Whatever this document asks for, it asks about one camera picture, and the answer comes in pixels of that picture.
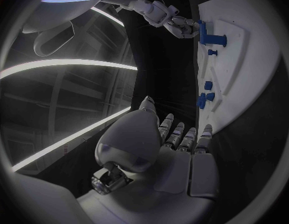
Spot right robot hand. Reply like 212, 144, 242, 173
165, 15, 202, 39

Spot blue long cylinder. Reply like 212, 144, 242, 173
204, 34, 228, 48

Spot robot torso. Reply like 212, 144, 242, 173
21, 0, 121, 34

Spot white task board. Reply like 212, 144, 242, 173
195, 0, 283, 135

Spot blue block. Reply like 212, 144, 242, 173
197, 19, 209, 46

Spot blue gear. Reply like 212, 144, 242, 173
196, 93, 208, 110

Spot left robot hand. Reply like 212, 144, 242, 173
76, 95, 221, 224

